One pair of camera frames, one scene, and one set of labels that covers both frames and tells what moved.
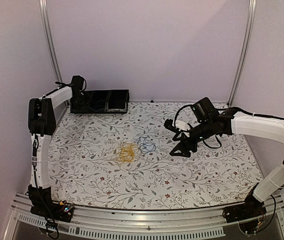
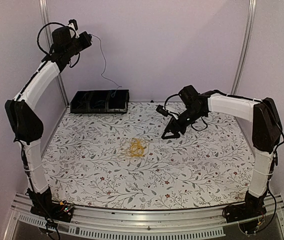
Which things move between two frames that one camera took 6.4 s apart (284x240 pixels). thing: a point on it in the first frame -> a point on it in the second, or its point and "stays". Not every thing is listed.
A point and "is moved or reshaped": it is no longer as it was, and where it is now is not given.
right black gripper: (185, 142) -> (173, 121)
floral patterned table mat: (123, 160) stays
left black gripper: (79, 108) -> (87, 41)
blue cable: (145, 147) -> (104, 78)
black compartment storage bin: (101, 101) stays
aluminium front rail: (89, 223) stays
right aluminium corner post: (245, 50) stays
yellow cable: (126, 153) is moved or reshaped
